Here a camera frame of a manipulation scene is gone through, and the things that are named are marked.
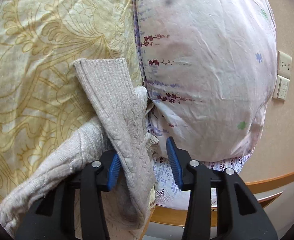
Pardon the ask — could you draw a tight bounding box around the beige cable-knit sweater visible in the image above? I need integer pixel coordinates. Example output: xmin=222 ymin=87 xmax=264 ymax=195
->
xmin=0 ymin=59 xmax=158 ymax=239

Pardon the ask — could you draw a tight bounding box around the wooden headboard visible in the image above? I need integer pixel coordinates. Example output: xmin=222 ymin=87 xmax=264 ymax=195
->
xmin=149 ymin=165 xmax=294 ymax=239

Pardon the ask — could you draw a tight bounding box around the lavender floral pillow underneath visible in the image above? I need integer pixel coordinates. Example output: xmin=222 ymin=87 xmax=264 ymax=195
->
xmin=152 ymin=151 xmax=253 ymax=210

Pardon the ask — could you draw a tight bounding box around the pink floral pillow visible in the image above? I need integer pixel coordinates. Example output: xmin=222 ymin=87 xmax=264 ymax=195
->
xmin=136 ymin=0 xmax=277 ymax=162

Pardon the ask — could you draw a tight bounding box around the yellow patterned bed cover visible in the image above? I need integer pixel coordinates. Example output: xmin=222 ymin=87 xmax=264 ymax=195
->
xmin=0 ymin=0 xmax=143 ymax=204

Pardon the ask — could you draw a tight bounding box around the white wall switch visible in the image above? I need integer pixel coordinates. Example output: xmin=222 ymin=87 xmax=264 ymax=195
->
xmin=272 ymin=75 xmax=290 ymax=101

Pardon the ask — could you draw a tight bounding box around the white wall socket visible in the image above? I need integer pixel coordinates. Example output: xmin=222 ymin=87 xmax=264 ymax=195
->
xmin=278 ymin=51 xmax=292 ymax=79

